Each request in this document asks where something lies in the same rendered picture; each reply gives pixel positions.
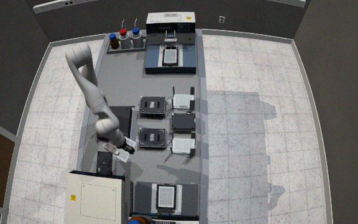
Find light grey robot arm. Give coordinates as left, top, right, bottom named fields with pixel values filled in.
left=65, top=42, right=125, bottom=156

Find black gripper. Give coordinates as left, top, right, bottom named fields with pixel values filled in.
left=117, top=138, right=135, bottom=154

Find white plastic bottle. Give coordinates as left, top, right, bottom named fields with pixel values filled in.
left=119, top=33, right=132, bottom=49

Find red bottle cap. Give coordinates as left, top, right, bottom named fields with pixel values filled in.
left=119, top=29, right=127, bottom=35

